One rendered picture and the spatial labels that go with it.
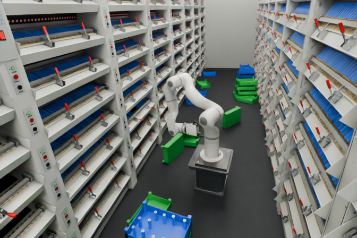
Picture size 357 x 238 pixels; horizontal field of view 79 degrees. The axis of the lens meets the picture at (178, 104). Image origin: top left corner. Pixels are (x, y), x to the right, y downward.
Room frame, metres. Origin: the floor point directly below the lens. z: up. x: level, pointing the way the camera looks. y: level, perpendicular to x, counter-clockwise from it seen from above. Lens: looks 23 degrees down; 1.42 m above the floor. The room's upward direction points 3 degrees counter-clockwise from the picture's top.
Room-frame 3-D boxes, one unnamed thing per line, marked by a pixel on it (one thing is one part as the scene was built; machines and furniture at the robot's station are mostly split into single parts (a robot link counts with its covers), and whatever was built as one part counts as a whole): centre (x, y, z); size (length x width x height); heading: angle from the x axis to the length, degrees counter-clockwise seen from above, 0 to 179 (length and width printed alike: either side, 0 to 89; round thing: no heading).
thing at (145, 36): (2.20, 0.33, 0.86); 0.20 x 0.09 x 1.73; 74
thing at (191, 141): (2.17, -0.07, 0.04); 0.30 x 0.20 x 0.08; 74
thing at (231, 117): (2.52, -0.68, 0.10); 0.30 x 0.08 x 0.20; 128
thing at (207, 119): (1.46, -0.23, 0.61); 0.19 x 0.12 x 0.24; 139
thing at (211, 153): (1.48, -0.25, 0.39); 0.19 x 0.19 x 0.18
